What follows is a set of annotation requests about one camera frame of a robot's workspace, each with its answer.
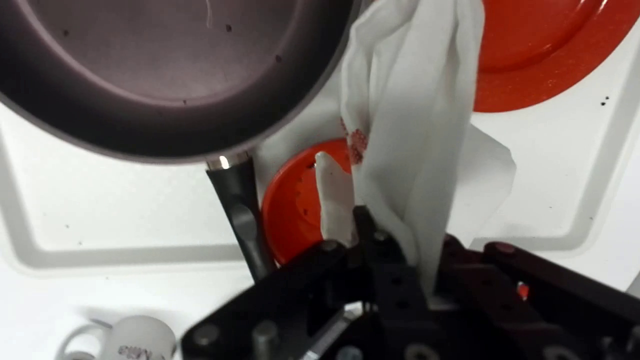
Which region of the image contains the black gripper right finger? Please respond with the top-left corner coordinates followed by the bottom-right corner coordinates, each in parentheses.
top-left (433, 234), bottom-right (640, 360)

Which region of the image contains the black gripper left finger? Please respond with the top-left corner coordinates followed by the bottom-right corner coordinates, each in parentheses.
top-left (180, 204), bottom-right (430, 360)

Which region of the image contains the white tea towel red print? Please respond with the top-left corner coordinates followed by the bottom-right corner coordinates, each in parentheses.
top-left (254, 0), bottom-right (519, 299)

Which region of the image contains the dark nonstick frying pan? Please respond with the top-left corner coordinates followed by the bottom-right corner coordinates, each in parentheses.
top-left (0, 0), bottom-right (365, 283)

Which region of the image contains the plain red bowl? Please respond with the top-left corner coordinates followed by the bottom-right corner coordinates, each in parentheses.
top-left (260, 139), bottom-right (356, 271)

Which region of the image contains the red dinner plate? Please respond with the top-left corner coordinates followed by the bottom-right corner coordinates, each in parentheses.
top-left (470, 0), bottom-right (640, 115)

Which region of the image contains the white printed mug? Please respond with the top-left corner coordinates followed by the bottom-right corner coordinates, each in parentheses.
top-left (57, 314), bottom-right (180, 360)

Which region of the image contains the white rectangular tray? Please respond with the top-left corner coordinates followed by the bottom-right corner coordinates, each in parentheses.
top-left (0, 18), bottom-right (640, 275)

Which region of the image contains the round white pedestal table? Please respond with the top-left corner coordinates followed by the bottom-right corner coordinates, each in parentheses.
top-left (0, 38), bottom-right (640, 360)

